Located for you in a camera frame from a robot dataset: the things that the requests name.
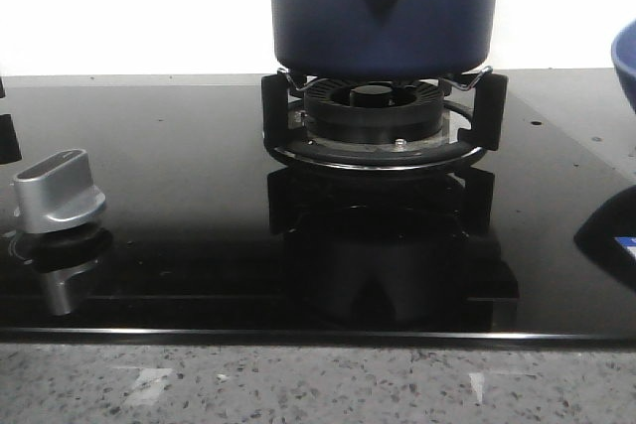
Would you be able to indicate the blue plastic bowl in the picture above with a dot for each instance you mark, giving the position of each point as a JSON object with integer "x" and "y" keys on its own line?
{"x": 623, "y": 59}

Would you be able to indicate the blue cooking pot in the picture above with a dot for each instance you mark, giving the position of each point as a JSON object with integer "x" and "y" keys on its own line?
{"x": 382, "y": 39}

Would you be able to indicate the black pot support grate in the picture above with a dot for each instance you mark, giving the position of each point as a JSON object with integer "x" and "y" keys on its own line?
{"x": 473, "y": 110}

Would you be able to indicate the black gas burner head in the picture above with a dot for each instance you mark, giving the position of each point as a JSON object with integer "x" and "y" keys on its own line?
{"x": 377, "y": 112}

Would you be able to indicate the black glass cooktop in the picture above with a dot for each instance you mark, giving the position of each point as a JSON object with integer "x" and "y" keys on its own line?
{"x": 206, "y": 239}

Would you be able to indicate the silver stove control knob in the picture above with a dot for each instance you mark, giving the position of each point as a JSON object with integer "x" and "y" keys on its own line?
{"x": 56, "y": 194}

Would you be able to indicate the black left burner grate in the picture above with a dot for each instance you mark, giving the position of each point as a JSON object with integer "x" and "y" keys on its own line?
{"x": 9, "y": 145}

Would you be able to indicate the blue white cooktop sticker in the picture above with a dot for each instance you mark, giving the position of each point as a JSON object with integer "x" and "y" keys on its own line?
{"x": 627, "y": 246}

